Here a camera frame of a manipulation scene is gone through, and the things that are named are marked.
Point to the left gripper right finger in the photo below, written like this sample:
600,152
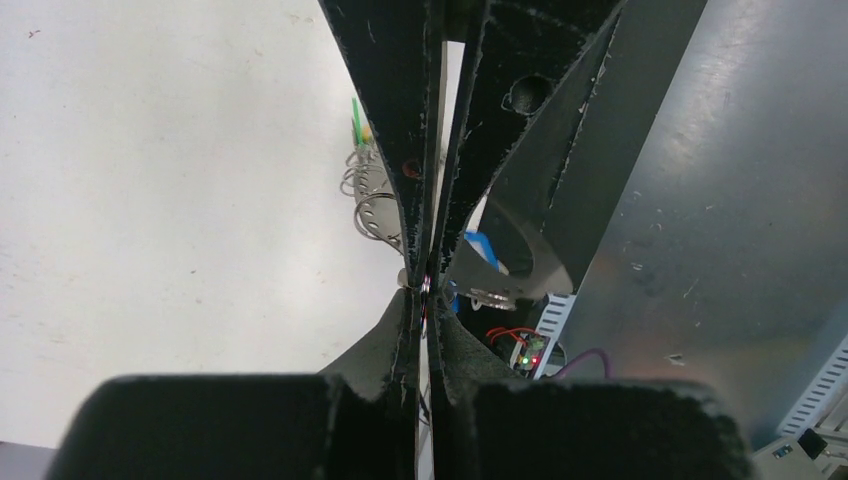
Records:
490,424

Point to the left controller board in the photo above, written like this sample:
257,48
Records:
521,348

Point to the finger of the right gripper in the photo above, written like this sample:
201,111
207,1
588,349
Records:
393,52
516,55

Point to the green tag key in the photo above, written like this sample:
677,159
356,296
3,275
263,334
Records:
357,127

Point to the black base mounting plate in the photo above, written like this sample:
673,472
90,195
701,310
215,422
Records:
569,172

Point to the blue tag key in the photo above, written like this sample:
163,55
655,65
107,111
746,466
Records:
481,244

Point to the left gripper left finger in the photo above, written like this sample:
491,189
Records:
354,419

